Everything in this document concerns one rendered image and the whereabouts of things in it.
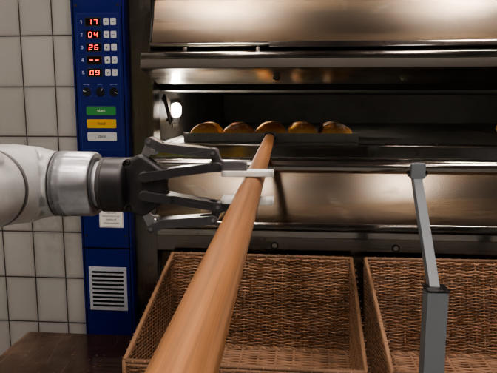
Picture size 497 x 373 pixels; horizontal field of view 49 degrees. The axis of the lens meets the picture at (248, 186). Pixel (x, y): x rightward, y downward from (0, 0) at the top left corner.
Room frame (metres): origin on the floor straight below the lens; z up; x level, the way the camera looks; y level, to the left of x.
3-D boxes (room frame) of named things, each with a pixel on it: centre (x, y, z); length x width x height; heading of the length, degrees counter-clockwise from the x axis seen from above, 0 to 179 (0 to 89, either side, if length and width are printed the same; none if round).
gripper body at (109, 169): (0.74, 0.16, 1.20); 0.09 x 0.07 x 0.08; 87
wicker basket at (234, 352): (1.36, -0.01, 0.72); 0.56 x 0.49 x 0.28; 84
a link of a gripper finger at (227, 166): (0.73, 0.03, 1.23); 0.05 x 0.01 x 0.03; 87
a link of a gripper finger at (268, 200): (0.73, 0.00, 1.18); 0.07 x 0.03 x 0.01; 87
